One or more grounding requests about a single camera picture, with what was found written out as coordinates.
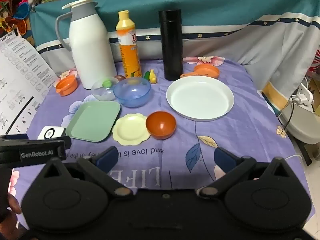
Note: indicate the white printed instruction sheet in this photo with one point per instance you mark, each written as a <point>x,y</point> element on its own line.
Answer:
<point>20,80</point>

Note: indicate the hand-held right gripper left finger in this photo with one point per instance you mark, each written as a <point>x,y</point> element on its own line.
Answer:
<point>108,156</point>

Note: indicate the green toy cucumber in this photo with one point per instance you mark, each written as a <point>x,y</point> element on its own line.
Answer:
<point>146,75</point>

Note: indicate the teal grey star-band cloth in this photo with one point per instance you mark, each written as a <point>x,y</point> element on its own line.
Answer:
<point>225,5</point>

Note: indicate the white thermos jug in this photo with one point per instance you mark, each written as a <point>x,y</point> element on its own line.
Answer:
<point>90,50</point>

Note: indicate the green toy ball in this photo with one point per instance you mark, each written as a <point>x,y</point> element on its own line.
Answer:
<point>107,83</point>

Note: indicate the person's left hand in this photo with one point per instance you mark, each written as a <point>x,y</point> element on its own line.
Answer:
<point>13,205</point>

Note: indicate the brown toy egg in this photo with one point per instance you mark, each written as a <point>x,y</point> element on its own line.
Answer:
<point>119,78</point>

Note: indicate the white round stool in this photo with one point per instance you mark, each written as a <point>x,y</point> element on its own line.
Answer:
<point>305,127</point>

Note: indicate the green square plate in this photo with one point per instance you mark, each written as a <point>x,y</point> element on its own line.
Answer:
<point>92,120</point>

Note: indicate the yellow flower-shaped plate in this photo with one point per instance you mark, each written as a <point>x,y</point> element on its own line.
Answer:
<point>130,130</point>

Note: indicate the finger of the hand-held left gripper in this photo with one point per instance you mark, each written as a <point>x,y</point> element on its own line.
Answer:
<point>15,137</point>
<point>66,142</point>

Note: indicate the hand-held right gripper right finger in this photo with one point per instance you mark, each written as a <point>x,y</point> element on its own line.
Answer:
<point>223,157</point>

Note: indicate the purple floral tablecloth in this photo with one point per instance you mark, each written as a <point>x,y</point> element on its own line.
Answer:
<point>250,142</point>

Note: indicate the red-brown bowl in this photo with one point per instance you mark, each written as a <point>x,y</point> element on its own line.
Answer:
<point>161,125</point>

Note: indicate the clear plastic bowl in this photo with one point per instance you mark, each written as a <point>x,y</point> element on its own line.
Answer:
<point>100,93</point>

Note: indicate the orange toy pan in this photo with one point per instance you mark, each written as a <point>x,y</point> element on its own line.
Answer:
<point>207,71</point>

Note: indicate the yellow orange detergent bottle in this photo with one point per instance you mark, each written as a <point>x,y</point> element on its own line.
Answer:
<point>128,52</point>

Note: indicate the small white device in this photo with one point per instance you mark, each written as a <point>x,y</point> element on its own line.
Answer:
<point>50,132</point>

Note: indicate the black vacuum flask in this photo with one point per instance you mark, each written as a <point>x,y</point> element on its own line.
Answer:
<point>171,45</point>

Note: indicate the yellow toy fruit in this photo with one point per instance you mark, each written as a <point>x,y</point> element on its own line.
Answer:
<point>153,77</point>

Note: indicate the blue transparent bowl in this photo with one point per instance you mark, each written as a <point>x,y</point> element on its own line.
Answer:
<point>132,97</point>

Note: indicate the orange toy pot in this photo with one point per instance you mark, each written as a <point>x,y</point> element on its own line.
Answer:
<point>65,85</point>

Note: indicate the large white round plate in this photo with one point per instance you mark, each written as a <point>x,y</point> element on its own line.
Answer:
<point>200,97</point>

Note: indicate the white power strip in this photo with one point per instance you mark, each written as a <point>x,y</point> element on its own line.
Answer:
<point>307,92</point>

